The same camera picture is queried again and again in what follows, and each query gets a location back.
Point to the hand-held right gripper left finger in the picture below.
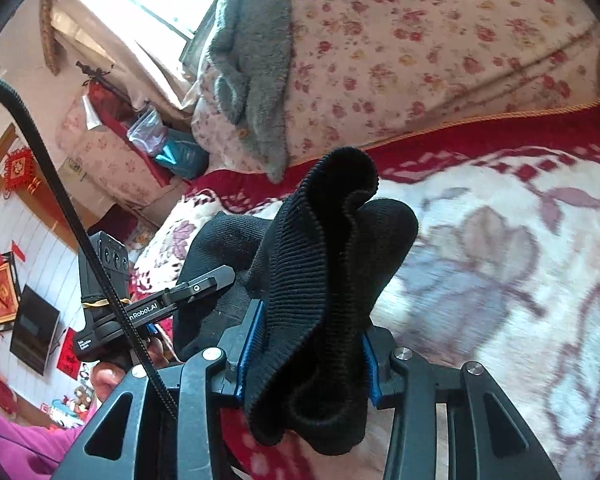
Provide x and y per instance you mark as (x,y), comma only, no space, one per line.
(255,330)

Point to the black pants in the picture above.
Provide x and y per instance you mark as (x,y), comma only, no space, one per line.
(320,285)

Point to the clear plastic bag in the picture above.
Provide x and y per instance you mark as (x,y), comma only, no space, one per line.
(147,132)

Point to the red and white plush blanket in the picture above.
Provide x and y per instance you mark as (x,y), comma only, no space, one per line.
(480,260)

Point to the grey fleece garment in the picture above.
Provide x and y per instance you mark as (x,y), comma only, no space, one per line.
(260,85)

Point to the person's left hand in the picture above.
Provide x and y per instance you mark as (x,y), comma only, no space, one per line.
(107,377)

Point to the blue plastic bag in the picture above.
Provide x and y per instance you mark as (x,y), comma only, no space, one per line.
(182,155)

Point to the white curtain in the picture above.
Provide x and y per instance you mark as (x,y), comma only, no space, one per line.
(120,50)

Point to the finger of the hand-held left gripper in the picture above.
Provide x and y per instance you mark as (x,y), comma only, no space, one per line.
(205,282)

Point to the cream floral quilt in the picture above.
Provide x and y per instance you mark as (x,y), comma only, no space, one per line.
(405,35)

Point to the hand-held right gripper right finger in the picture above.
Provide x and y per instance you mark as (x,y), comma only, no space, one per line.
(372,375)

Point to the red knot wall decoration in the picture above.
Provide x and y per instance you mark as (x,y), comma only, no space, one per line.
(22,167)

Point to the person's left forearm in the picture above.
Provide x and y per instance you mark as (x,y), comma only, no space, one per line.
(25,440)

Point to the floral covered cabinet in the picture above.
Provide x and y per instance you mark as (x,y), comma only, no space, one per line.
(110,160)

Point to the black wall screen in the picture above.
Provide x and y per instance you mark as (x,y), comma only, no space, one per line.
(32,330)

